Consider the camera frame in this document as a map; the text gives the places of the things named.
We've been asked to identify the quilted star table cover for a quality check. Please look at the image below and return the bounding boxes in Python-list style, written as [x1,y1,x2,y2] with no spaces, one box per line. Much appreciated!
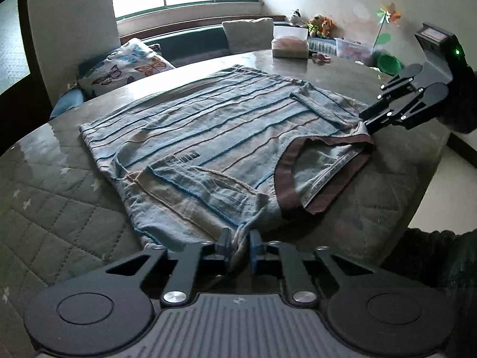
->
[1,50,449,357]

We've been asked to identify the butterfly print pillow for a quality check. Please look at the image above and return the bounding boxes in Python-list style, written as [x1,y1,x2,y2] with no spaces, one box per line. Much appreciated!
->
[78,38,175,98]

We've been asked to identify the dark green sofa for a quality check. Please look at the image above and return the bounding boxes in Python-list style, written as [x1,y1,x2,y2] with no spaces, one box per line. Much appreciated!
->
[139,24,231,67]

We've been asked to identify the grey cushion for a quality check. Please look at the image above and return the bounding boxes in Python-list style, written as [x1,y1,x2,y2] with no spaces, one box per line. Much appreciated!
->
[222,18,274,54]

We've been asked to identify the tissue box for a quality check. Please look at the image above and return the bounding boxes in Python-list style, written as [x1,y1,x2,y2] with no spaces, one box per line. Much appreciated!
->
[271,26,309,59]

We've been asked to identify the blue cushion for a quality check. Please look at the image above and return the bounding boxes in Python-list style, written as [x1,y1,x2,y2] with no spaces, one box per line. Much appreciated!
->
[49,87,85,120]

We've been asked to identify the plush toys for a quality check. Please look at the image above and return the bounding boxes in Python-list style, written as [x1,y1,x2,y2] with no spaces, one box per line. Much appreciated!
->
[289,9,334,39]

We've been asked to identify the green bowl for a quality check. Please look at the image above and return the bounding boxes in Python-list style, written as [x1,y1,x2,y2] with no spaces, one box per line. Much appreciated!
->
[377,53,403,76]

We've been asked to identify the clear plastic box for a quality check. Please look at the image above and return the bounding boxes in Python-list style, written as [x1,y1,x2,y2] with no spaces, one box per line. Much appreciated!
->
[335,38,374,63]

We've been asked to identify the blue striped t-shirt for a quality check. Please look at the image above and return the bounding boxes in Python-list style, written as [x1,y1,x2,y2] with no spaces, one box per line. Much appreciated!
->
[80,66,375,251]

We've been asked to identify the dark door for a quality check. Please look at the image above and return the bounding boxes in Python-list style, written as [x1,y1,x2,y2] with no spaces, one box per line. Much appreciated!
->
[1,0,52,152]

